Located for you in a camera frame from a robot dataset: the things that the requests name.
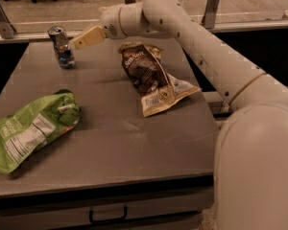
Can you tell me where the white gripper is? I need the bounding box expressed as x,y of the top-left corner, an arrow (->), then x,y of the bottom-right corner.
69,5 -> 123,50

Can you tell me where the redbull can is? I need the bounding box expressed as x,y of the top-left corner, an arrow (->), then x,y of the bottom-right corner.
48,26 -> 75,69

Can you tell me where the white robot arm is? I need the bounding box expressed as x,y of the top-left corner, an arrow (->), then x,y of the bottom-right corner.
72,0 -> 288,230

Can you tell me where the brown chip bag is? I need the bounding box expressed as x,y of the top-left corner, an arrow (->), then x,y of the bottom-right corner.
118,42 -> 200,117

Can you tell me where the green chip bag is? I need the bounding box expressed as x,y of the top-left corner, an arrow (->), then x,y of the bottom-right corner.
0,90 -> 81,174

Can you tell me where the glass partition panel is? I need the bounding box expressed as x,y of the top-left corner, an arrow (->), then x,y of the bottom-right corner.
0,0 -> 288,33

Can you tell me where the grey drawer front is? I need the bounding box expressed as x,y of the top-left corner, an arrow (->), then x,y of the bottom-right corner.
0,187 -> 214,230

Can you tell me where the left metal bracket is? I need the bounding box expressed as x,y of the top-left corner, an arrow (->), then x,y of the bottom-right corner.
0,4 -> 15,39

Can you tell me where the right metal bracket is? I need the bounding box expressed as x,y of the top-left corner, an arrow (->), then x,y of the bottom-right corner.
202,0 -> 220,29

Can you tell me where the black drawer handle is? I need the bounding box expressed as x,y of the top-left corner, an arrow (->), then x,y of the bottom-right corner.
88,206 -> 128,225

